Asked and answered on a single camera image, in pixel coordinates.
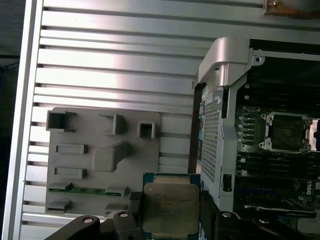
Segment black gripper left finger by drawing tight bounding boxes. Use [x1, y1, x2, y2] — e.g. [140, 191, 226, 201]
[43, 191, 145, 240]

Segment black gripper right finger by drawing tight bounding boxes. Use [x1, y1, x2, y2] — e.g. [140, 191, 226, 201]
[199, 190, 313, 240]

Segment silver CPU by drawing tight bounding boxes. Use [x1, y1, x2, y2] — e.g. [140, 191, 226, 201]
[142, 172, 202, 240]

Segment black RAM slot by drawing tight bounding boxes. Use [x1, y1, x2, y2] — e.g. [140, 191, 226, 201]
[237, 152, 320, 161]
[237, 159, 320, 169]

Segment CPU socket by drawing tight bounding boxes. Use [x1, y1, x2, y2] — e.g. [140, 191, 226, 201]
[259, 111, 313, 153]

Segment green RAM stick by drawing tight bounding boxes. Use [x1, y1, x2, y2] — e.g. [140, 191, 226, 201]
[48, 186, 126, 196]

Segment grey parts rack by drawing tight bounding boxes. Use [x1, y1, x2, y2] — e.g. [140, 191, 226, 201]
[44, 107, 161, 216]

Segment green motherboard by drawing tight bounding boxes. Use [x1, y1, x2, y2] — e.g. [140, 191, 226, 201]
[234, 99, 320, 226]

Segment black PC case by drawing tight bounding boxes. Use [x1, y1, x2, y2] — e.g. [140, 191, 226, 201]
[188, 36, 320, 240]

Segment metal socket cover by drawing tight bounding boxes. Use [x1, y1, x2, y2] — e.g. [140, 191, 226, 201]
[308, 117, 320, 153]

